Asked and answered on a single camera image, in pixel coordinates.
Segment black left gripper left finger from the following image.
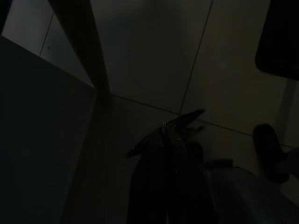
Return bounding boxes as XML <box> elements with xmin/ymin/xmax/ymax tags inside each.
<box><xmin>127</xmin><ymin>135</ymin><xmax>168</xmax><ymax>224</ymax></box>

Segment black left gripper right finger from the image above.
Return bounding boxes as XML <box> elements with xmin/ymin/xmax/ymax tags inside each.
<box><xmin>169</xmin><ymin>140</ymin><xmax>211</xmax><ymax>224</ymax></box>

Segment keys with blue card holder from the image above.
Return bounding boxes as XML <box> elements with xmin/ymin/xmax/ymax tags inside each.
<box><xmin>126</xmin><ymin>108</ymin><xmax>206</xmax><ymax>159</ymax></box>

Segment wooden table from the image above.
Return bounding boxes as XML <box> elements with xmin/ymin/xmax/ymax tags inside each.
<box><xmin>48</xmin><ymin>0</ymin><xmax>115</xmax><ymax>108</ymax></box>

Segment black floor mat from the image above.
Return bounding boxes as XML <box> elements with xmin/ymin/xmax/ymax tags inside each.
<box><xmin>254</xmin><ymin>0</ymin><xmax>299</xmax><ymax>81</ymax></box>

